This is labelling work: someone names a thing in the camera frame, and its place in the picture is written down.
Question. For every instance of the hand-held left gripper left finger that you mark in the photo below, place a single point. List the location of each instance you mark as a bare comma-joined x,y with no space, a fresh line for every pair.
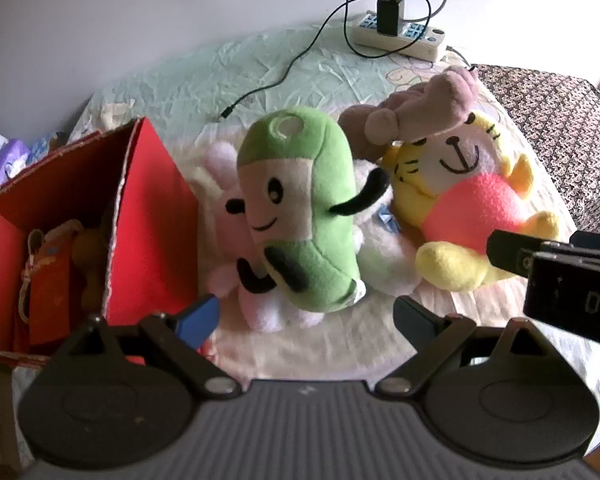
200,316

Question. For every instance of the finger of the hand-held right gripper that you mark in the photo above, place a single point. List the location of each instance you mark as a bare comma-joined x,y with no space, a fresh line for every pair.
507,252
597,242

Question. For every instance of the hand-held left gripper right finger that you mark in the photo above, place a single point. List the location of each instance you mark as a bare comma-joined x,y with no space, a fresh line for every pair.
410,316

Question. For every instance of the yellow tiger plush toy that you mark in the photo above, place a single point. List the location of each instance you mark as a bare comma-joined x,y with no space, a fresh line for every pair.
465,210

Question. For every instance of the large white plush rabbit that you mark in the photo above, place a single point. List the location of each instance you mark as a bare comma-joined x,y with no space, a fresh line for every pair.
385,260

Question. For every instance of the red cardboard box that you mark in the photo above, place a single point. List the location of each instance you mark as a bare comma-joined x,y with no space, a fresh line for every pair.
150,200

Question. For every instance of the dusty pink plush toy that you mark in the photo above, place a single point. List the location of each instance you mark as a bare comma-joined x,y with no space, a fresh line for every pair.
430,105

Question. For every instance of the green plush toy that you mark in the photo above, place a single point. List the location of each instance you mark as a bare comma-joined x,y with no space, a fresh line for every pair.
300,160

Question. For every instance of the brown patterned blanket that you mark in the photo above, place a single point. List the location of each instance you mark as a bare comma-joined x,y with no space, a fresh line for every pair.
555,125

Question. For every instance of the pale pink plush rabbit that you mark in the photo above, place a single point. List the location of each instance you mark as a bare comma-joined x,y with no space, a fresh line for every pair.
220,170

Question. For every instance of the white power strip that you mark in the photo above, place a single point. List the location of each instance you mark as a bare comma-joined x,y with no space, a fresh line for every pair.
430,47

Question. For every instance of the light green bed sheet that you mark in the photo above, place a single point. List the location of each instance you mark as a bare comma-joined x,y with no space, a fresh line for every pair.
180,80

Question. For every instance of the purple tissue pack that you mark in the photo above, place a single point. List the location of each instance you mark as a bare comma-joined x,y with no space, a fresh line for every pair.
10,160

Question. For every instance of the black charger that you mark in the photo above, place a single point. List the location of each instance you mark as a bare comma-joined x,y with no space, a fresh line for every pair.
390,15

